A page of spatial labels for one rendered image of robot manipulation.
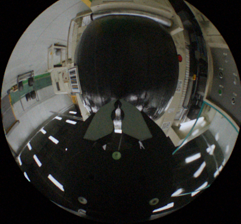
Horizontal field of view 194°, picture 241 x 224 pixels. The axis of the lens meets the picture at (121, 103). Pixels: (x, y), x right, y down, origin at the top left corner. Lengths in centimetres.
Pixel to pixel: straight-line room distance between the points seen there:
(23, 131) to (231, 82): 1210
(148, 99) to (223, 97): 50
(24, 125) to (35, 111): 251
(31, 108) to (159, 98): 1122
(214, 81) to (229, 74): 14
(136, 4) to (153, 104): 38
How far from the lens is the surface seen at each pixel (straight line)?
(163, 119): 50
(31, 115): 1129
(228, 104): 56
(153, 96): 15
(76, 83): 16
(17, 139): 1188
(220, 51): 62
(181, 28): 39
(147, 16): 37
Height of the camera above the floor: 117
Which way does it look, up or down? 25 degrees up
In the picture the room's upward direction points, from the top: 179 degrees clockwise
